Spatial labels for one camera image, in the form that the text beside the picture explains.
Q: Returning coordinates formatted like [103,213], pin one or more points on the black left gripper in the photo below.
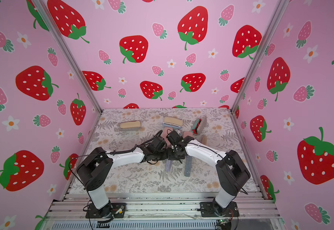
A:
[164,150]

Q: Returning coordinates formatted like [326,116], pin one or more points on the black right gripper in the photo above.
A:
[174,151]

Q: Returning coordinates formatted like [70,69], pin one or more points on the purple case brown lining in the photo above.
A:
[168,165]

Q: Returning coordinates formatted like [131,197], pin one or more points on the green case purple glasses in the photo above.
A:
[188,166]

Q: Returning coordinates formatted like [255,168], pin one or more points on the grey case teal lining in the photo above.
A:
[202,124]

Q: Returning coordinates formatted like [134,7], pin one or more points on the pink case black sunglasses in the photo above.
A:
[187,134]

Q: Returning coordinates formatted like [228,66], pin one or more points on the newspaper print glasses case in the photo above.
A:
[177,131]

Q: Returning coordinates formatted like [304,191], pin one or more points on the pink glasses case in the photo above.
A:
[164,134]

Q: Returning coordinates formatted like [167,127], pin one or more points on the tan woven glasses case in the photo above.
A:
[203,140]

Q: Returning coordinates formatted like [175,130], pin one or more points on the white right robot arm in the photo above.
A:
[232,172]

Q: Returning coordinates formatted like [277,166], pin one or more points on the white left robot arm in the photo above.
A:
[94,169]

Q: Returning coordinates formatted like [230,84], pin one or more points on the blue fabric glasses case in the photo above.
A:
[172,122]

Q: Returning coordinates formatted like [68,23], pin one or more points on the grey fabric glasses case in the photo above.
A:
[130,125]

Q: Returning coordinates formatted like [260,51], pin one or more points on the red sunglasses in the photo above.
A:
[195,127]

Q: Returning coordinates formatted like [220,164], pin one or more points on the aluminium rail frame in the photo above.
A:
[164,211]

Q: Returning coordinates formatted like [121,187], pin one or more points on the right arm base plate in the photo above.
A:
[219,209]

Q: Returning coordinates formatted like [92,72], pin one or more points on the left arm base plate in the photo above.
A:
[110,210]

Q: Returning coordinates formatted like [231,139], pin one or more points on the aluminium corner post right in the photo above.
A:
[266,38]

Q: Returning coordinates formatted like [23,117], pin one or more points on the aluminium corner post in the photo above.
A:
[45,14]
[266,38]

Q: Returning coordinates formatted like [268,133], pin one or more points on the aluminium corner post left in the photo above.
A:
[45,14]

